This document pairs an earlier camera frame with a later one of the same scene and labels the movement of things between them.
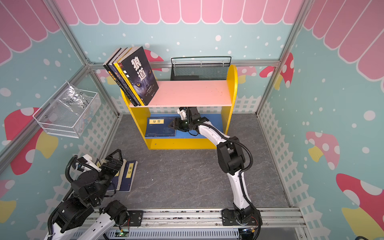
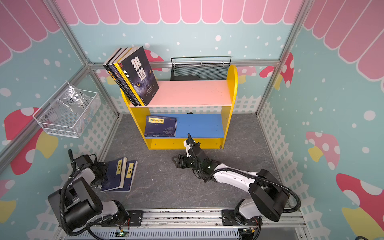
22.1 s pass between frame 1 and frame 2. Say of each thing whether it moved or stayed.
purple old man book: stayed
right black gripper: moved
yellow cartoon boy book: stayed
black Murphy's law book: stayed
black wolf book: stayed
